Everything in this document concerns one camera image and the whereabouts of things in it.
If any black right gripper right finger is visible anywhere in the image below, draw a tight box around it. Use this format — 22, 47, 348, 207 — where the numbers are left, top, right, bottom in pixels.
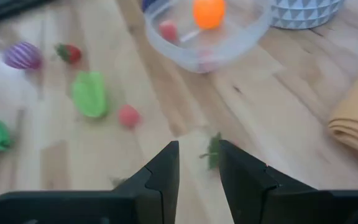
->
218, 139, 358, 224

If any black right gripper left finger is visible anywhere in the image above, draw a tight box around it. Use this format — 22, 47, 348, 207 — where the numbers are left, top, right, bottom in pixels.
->
0, 140, 180, 224

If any red toy strawberry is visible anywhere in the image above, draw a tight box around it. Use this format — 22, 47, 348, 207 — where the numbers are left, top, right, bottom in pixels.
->
53, 42, 83, 65
199, 132, 224, 171
158, 19, 180, 44

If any small red toy fruit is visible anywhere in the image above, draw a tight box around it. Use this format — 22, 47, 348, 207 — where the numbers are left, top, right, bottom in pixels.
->
117, 104, 142, 129

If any light green toy vegetable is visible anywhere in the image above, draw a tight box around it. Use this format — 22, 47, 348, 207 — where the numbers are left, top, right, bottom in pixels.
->
70, 70, 109, 119

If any orange toy fruit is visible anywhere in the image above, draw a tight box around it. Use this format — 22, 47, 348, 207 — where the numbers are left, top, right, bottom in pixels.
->
192, 0, 227, 31

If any purple striped toy ball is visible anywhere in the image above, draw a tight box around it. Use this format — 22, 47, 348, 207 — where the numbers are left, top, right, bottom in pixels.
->
2, 41, 44, 70

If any clear plastic tupperware container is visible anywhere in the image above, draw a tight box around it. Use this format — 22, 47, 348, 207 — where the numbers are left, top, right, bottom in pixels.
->
144, 0, 273, 74

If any white grey patterned plant pot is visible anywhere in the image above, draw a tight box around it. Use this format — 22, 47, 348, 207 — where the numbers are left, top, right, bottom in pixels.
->
270, 0, 345, 30

